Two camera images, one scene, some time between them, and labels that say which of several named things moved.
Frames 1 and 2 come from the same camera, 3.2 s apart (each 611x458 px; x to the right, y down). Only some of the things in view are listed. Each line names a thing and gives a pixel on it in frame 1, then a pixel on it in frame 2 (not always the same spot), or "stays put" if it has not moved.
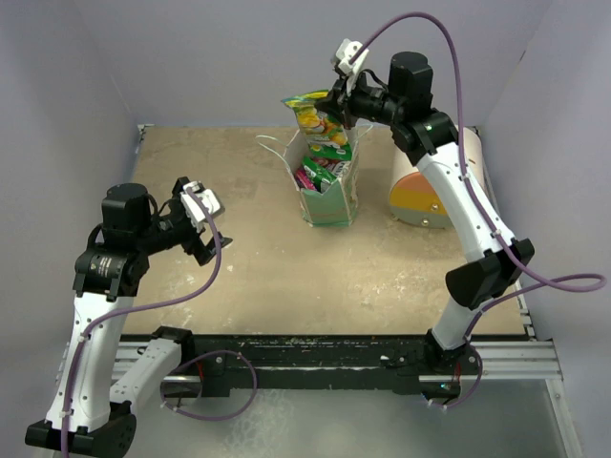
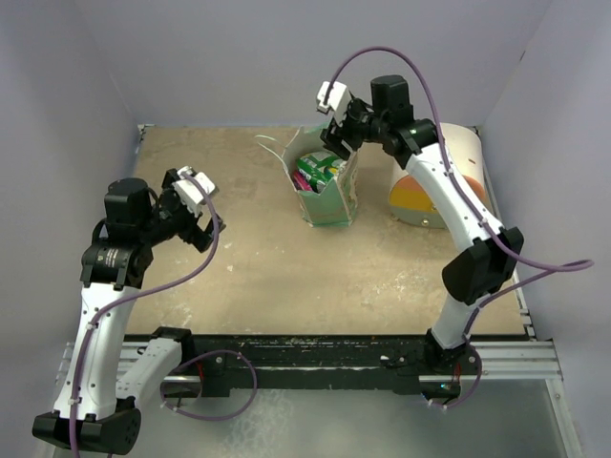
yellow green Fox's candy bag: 318,128 → 319,167
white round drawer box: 413,198 stays put
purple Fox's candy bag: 304,180 stays put
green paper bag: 336,206 stays put
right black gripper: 340,104 → 334,135
